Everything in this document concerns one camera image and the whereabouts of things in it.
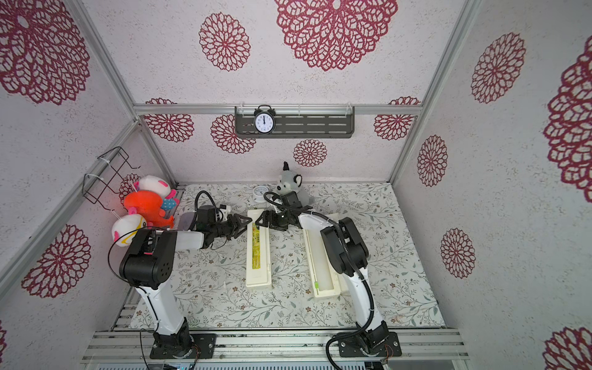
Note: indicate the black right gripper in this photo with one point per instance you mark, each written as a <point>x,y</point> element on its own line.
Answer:
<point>275,218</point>

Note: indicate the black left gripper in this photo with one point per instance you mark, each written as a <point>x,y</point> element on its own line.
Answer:
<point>237,233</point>

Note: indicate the cream wrap dispenser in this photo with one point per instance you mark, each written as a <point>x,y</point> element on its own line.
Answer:
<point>258,264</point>
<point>342,284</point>

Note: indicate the cream dispenser bottom tray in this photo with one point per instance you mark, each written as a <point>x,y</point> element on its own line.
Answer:
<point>324,279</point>

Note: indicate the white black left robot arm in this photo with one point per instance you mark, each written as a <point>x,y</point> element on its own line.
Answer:
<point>149,262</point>

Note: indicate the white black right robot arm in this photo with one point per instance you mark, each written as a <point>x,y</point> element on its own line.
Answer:
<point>348,256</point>

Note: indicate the small white round clock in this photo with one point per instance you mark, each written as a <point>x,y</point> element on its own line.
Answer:
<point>258,194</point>

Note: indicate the grey plush wolf toy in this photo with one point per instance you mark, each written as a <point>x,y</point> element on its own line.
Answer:
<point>290,181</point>

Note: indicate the floral table mat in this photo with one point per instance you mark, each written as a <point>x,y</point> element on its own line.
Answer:
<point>210,288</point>

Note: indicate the red orange plush toy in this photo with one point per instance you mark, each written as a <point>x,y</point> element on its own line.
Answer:
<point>149,205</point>

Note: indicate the black alarm clock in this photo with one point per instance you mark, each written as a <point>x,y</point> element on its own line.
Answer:
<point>264,119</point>

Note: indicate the white pink plush toy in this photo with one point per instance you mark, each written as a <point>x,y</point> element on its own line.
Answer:
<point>156,185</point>

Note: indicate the white plush toy yellow glasses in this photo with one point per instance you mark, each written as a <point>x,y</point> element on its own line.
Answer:
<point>125,229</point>

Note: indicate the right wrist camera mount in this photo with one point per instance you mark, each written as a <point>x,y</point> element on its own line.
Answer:
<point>291,201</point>

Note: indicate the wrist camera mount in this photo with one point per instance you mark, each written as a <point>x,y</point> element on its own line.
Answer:
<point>210,214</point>
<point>291,201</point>

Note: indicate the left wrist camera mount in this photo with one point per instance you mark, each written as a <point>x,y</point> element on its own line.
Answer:
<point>210,214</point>

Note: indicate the grey wall shelf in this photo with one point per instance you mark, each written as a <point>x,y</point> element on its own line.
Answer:
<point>299,124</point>

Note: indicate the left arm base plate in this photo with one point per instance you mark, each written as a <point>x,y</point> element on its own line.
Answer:
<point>196,346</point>

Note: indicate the black wire wall basket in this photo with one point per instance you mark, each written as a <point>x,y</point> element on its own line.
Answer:
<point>101,187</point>

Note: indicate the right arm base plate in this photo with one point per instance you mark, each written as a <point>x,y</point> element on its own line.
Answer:
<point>365,346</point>

